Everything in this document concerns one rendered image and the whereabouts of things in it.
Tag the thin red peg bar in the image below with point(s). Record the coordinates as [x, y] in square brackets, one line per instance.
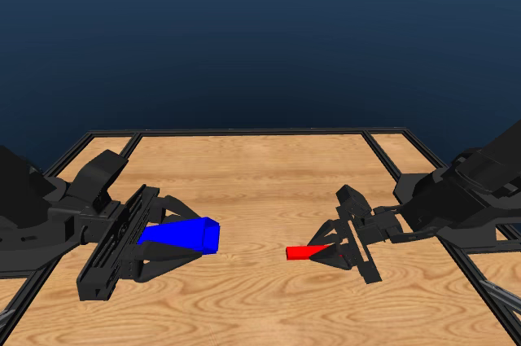
[301, 252]

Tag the blue hollow socket block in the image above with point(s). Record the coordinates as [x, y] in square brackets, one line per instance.
[183, 234]

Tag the black table frame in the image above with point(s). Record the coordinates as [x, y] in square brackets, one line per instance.
[252, 132]

